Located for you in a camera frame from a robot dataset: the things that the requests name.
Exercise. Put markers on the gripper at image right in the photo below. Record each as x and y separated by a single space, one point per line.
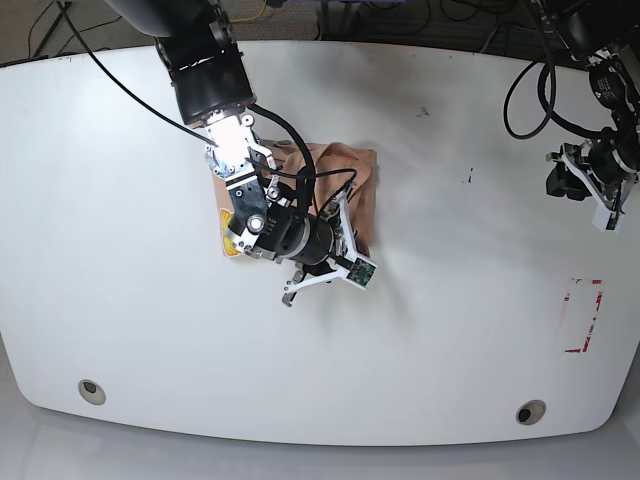
602 169

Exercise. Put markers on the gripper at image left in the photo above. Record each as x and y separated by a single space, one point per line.
322 249

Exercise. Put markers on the peach t-shirt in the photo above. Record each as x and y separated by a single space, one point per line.
326 157

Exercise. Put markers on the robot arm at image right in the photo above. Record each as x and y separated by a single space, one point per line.
603 36

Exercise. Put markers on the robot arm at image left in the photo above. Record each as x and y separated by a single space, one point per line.
195 43

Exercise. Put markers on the red tape rectangle marker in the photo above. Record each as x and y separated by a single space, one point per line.
579 312

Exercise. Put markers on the right table grommet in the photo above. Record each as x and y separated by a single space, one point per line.
531 412

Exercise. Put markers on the table grommet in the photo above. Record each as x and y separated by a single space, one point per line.
531 412
91 392

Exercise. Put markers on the left table grommet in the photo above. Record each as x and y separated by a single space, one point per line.
91 392

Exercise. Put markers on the wrist camera, image-left gripper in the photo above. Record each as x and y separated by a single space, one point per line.
361 272

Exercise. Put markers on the wrist camera, image-right gripper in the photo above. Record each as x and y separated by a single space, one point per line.
607 220

